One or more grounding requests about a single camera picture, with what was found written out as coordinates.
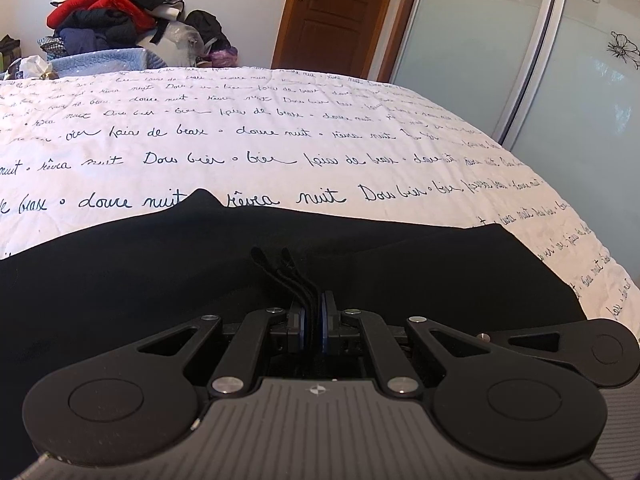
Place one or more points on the white crumpled bag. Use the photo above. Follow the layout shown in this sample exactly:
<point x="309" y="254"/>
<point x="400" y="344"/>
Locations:
<point x="35" y="66"/>

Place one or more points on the purple cloth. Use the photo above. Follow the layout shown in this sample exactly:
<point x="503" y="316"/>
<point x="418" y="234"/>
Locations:
<point x="222" y="56"/>

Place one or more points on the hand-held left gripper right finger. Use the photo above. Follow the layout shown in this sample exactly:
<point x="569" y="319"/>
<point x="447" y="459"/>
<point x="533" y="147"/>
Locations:
<point x="330" y="322"/>

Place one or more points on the black pants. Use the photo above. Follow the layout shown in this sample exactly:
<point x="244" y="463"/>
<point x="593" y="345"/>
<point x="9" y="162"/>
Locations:
<point x="150" y="285"/>

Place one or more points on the white script-print bedspread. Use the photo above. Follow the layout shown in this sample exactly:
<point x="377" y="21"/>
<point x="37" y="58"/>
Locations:
<point x="300" y="135"/>

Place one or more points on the clear plastic bag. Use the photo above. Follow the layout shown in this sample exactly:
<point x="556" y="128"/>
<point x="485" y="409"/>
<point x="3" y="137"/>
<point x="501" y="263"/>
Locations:
<point x="182" y="40"/>

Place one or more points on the black backpack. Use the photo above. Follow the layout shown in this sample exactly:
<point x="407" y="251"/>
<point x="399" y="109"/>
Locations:
<point x="207" y="27"/>

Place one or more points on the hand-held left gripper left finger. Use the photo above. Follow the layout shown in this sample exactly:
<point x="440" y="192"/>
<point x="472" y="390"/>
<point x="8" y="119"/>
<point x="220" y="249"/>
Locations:
<point x="298" y="322"/>

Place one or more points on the blue laundry basket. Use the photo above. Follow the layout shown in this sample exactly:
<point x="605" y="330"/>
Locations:
<point x="105" y="59"/>

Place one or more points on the red garment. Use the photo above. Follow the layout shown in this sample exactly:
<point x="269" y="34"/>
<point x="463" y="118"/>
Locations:
<point x="105" y="0"/>

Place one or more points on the black bag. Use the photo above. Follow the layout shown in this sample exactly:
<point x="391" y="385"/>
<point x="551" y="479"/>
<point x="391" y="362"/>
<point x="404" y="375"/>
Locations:
<point x="7" y="55"/>

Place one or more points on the brown wooden door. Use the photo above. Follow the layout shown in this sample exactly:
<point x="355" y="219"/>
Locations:
<point x="340" y="15"/>

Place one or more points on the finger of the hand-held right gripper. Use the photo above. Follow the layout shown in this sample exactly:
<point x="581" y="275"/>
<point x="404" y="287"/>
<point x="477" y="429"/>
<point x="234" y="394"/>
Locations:
<point x="540" y="342"/>

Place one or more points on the frosted floral wardrobe door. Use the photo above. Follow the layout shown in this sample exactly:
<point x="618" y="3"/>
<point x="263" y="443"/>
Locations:
<point x="465" y="35"/>
<point x="595" y="100"/>

